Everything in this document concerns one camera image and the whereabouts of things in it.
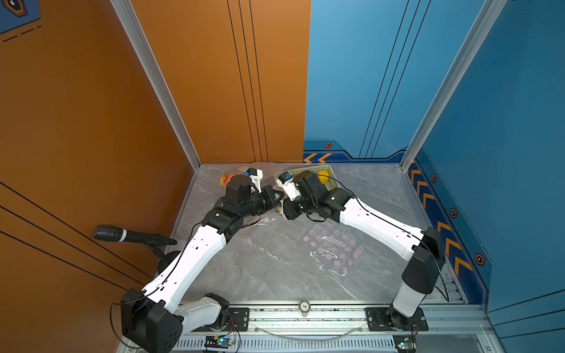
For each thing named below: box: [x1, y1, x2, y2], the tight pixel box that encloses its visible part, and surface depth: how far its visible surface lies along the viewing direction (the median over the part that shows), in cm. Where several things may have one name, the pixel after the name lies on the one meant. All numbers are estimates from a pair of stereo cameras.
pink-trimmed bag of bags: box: [303, 223, 365, 277], surface depth 91 cm
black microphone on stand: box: [92, 225, 181, 276], surface depth 63 cm
